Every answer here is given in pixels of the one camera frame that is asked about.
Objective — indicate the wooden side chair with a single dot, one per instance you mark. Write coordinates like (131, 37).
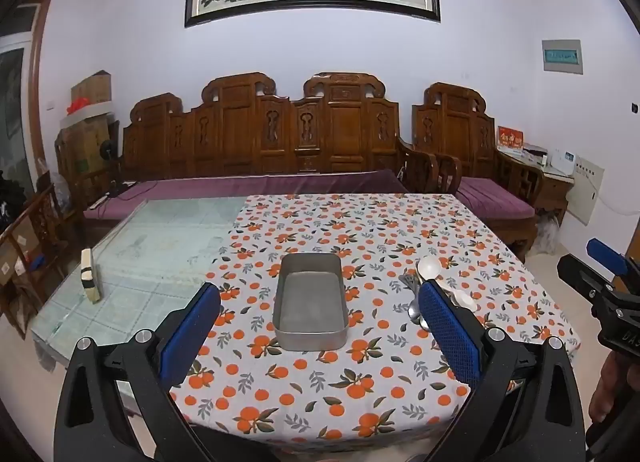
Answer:
(30, 242)

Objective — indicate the beige wall panel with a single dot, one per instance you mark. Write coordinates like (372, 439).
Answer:
(586, 189)

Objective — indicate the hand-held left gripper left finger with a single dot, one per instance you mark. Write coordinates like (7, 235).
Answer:
(190, 332)

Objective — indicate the grey wall electrical panel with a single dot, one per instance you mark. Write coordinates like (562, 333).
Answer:
(563, 57)

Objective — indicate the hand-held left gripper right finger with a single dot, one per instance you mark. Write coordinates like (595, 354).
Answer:
(450, 337)

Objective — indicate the large cardboard box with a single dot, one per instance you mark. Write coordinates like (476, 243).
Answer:
(85, 147)

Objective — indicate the red plastic item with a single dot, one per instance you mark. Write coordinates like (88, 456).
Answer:
(78, 105)

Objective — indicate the wooden side table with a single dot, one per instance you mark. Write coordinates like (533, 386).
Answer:
(552, 192)

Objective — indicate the rectangular metal tray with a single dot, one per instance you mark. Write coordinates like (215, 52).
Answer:
(310, 302)

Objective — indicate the carved wooden sofa bench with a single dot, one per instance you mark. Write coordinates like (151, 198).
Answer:
(260, 137)

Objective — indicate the orange print tablecloth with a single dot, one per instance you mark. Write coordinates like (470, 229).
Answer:
(350, 392)

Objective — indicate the long purple seat cushion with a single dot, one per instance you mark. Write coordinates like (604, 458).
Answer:
(240, 187)

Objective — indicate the white plastic spoon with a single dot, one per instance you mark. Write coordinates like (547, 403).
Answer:
(461, 298)

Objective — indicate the white desk device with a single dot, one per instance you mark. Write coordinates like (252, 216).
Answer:
(564, 160)

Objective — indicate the glass door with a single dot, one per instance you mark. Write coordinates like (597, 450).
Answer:
(12, 102)

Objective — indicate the white printer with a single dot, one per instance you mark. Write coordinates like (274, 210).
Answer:
(535, 153)

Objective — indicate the clear plastic bag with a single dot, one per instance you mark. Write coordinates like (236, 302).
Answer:
(547, 237)

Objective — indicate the black fan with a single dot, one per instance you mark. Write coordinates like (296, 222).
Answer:
(107, 152)

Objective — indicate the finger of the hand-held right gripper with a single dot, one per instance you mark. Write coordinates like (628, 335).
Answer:
(607, 254)
(580, 274)

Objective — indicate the red box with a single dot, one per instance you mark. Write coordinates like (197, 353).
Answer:
(510, 138)

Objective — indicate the person's right hand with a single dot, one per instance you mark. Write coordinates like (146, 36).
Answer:
(606, 387)

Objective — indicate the white round soup spoon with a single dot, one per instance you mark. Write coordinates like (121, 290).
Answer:
(429, 269)

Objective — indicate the striped sponge block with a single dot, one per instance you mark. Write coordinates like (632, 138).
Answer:
(90, 274)

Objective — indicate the short purple seat cushion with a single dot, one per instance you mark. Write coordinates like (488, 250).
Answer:
(492, 197)

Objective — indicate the small cardboard box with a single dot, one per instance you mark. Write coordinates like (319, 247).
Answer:
(92, 88)

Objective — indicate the carved wooden armchair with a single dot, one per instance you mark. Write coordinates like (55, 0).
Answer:
(465, 132)

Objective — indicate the wooden door frame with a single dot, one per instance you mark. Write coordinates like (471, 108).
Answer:
(39, 77)

